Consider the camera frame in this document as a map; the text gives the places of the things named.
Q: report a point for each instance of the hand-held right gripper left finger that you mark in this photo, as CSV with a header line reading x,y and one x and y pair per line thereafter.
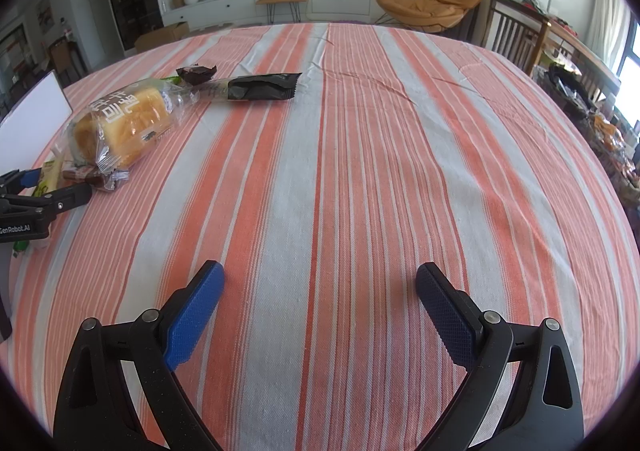
x,y
197,311

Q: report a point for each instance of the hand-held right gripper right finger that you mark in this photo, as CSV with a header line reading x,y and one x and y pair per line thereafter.
x,y
445,316

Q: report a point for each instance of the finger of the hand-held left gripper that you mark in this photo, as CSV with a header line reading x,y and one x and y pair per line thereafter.
x,y
60,201
30,177

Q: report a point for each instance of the green snack packet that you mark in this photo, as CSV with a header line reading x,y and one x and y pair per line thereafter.
x,y
47,176

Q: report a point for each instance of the bread loaf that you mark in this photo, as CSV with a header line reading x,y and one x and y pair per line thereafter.
x,y
125,118

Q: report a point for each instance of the black snack packet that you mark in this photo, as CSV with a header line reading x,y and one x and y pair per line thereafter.
x,y
260,86

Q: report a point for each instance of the small brown snack packet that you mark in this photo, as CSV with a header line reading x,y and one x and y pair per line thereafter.
x,y
97,178

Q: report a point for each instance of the white board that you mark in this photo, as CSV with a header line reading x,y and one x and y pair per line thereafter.
x,y
30,116

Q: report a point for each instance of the orange striped tablecloth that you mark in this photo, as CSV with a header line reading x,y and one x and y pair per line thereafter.
x,y
350,181

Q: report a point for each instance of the dark brown snack wrapper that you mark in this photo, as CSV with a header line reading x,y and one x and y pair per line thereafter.
x,y
196,74

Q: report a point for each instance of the cardboard box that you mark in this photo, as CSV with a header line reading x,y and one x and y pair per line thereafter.
x,y
162,37

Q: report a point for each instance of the pile of snack packets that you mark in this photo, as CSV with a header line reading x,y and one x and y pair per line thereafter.
x,y
615,146

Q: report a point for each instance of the black bag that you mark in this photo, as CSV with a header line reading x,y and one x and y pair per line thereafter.
x,y
570,86

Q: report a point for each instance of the wooden dining chair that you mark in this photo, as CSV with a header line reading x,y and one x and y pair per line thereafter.
x,y
515,31

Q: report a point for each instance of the wooden dining table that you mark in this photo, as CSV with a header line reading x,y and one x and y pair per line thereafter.
x,y
575,43

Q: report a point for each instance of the orange lounge chair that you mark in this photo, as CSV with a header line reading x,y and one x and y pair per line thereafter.
x,y
425,3

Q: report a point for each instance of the white television cabinet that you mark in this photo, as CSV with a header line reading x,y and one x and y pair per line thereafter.
x,y
335,1

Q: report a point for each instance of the white sheer curtain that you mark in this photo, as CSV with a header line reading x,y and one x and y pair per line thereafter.
x,y
605,11

